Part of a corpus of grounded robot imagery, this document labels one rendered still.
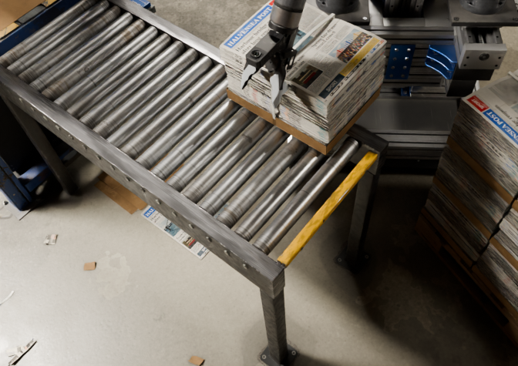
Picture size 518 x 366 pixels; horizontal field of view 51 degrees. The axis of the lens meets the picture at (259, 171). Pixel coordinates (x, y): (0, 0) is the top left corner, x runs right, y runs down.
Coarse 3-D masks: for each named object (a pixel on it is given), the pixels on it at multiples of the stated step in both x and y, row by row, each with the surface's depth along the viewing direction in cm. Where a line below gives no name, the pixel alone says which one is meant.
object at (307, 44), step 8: (320, 16) 155; (312, 24) 154; (328, 24) 153; (304, 32) 152; (320, 32) 151; (296, 40) 150; (304, 40) 150; (312, 40) 150; (304, 48) 148; (296, 56) 146; (264, 72) 146; (264, 80) 148; (280, 104) 153; (280, 112) 156
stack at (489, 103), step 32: (480, 96) 161; (512, 96) 160; (480, 128) 160; (512, 128) 153; (448, 160) 182; (480, 160) 167; (512, 160) 154; (480, 192) 174; (512, 192) 161; (416, 224) 225; (448, 224) 203; (512, 224) 167; (448, 256) 219; (480, 256) 195; (480, 288) 203; (512, 288) 185; (512, 320) 193
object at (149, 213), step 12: (180, 192) 246; (228, 204) 241; (144, 216) 240; (156, 216) 240; (216, 216) 238; (168, 228) 236; (180, 240) 232; (192, 240) 232; (192, 252) 229; (204, 252) 228
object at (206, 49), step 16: (112, 0) 201; (128, 0) 201; (144, 16) 195; (160, 32) 192; (176, 32) 189; (192, 48) 185; (208, 48) 184; (224, 64) 179; (352, 128) 160; (336, 144) 167; (368, 144) 157; (384, 144) 156; (352, 160) 167; (384, 160) 164
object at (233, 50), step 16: (272, 0) 160; (256, 16) 156; (304, 16) 155; (240, 32) 153; (256, 32) 152; (224, 48) 150; (240, 48) 150; (240, 64) 151; (240, 80) 157; (256, 80) 152; (240, 96) 164; (256, 96) 158
